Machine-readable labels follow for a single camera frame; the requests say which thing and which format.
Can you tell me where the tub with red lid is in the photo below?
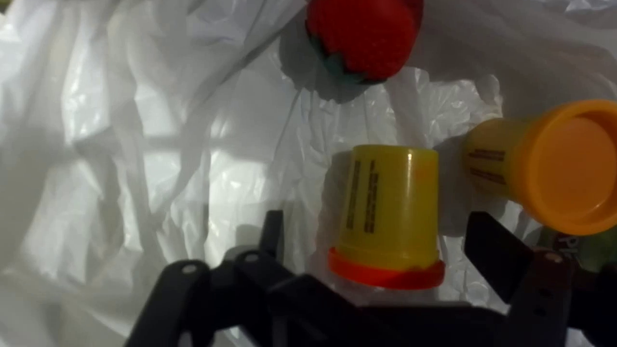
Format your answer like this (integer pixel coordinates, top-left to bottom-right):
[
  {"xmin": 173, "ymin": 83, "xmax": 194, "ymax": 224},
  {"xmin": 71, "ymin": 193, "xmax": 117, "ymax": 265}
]
[{"xmin": 277, "ymin": 0, "xmax": 426, "ymax": 105}]

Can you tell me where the yellow tub orange lid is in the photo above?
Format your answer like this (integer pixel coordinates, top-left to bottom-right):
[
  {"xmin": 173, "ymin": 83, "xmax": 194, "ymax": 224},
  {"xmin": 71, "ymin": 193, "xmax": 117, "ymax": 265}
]
[{"xmin": 460, "ymin": 99, "xmax": 617, "ymax": 240}]

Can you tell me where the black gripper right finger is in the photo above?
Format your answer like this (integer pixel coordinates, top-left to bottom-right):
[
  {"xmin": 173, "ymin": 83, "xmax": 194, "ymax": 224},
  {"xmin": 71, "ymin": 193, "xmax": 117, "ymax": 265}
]
[{"xmin": 464, "ymin": 215, "xmax": 617, "ymax": 347}]

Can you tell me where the white plastic bag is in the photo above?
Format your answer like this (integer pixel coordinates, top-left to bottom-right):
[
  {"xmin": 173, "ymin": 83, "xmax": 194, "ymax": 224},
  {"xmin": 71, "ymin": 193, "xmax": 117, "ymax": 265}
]
[{"xmin": 0, "ymin": 0, "xmax": 617, "ymax": 347}]

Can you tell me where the yellow tub orange-red lid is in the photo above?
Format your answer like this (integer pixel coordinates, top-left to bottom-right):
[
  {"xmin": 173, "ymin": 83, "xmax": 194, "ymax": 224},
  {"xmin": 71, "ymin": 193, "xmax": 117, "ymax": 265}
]
[{"xmin": 326, "ymin": 143, "xmax": 447, "ymax": 292}]

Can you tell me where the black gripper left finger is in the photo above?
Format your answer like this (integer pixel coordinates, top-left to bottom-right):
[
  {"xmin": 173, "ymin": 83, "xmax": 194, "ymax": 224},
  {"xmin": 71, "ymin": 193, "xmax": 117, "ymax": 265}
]
[{"xmin": 123, "ymin": 211, "xmax": 335, "ymax": 347}]

